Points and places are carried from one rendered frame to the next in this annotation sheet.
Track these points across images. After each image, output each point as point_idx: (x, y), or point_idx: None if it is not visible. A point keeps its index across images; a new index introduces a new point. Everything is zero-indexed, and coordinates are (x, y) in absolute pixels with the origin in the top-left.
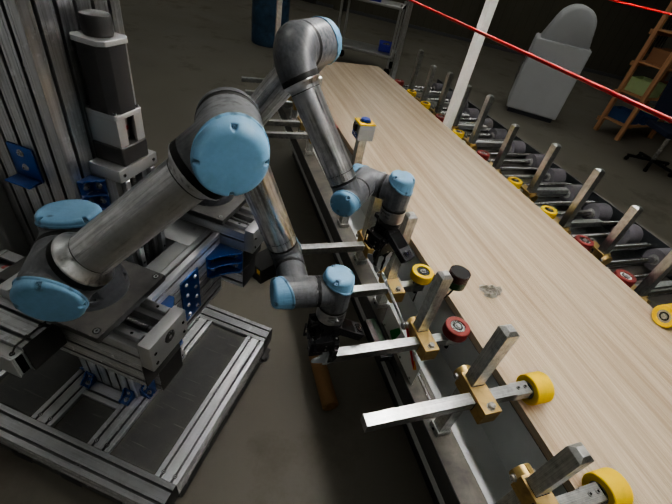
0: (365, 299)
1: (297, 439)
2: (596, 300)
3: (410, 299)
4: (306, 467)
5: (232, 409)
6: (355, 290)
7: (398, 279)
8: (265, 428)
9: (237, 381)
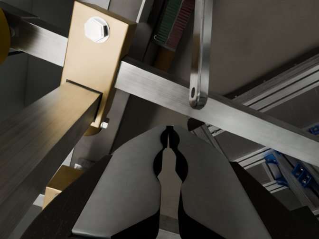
0: (131, 95)
1: (215, 29)
2: None
3: (30, 56)
4: (226, 0)
5: (252, 83)
6: (227, 109)
7: (62, 71)
8: (230, 55)
9: (253, 100)
